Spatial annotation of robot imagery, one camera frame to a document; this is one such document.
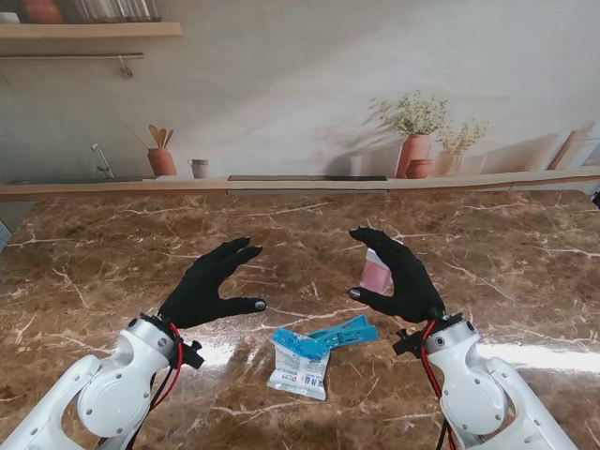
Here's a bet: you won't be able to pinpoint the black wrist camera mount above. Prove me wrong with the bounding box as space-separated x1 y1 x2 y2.
391 327 428 357
180 340 205 370

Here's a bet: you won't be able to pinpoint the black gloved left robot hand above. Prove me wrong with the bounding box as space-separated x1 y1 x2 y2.
157 236 267 332

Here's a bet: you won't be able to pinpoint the white blue printed salt bag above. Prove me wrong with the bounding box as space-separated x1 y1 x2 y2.
265 327 333 402

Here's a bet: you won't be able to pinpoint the red black arm cables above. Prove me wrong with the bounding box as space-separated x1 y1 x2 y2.
419 321 458 450
93 321 185 450

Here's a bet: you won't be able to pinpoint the clear bottle with pink seasoning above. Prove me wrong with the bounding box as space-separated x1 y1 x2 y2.
359 243 395 296

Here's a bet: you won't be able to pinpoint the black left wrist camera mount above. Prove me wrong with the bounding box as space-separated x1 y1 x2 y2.
180 340 205 370

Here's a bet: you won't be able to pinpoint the red black right arm cables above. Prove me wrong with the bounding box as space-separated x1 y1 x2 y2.
419 321 458 450

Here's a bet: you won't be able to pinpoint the blue plastic bag clip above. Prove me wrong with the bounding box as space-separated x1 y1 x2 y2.
307 314 381 351

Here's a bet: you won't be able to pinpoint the printed kitchen backdrop banner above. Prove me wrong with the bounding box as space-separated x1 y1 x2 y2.
0 0 600 203

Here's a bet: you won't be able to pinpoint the red black left arm cables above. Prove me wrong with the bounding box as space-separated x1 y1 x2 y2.
93 321 185 450

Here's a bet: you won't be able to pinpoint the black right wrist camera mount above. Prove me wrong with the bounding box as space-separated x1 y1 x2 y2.
391 327 428 357

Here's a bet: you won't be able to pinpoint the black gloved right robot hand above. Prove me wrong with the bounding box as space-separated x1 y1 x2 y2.
348 225 446 324

